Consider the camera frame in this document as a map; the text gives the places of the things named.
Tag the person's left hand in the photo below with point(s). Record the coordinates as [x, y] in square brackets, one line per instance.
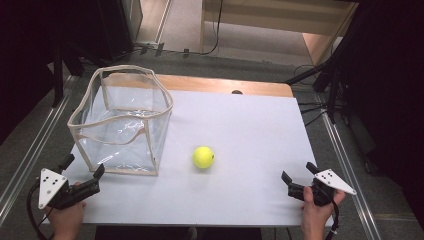
[66, 221]

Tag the white table cover sheet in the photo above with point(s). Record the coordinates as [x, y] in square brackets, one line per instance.
[246, 140]

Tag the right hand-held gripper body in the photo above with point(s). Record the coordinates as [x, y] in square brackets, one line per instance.
[325, 193]

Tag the yellow tennis ball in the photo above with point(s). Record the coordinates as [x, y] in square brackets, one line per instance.
[203, 157]

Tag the aluminium floor rail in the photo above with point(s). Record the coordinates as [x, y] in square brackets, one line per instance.
[30, 156]
[350, 180]

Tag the black tripod stand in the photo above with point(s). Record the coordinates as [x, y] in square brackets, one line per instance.
[333, 76]

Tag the black metal stand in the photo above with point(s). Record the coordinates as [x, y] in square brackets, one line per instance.
[58, 76]

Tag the dark cabinet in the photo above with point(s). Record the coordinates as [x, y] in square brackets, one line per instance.
[115, 26]

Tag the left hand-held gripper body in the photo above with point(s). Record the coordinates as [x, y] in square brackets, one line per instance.
[50, 186]

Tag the person's right hand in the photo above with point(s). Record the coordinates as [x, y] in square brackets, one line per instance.
[313, 220]

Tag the wooden table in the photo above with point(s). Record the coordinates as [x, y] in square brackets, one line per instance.
[213, 85]

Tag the clear plastic bag beige trim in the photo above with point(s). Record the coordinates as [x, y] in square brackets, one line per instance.
[123, 133]

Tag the light wooden furniture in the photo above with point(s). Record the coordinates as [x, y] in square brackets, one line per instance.
[266, 13]

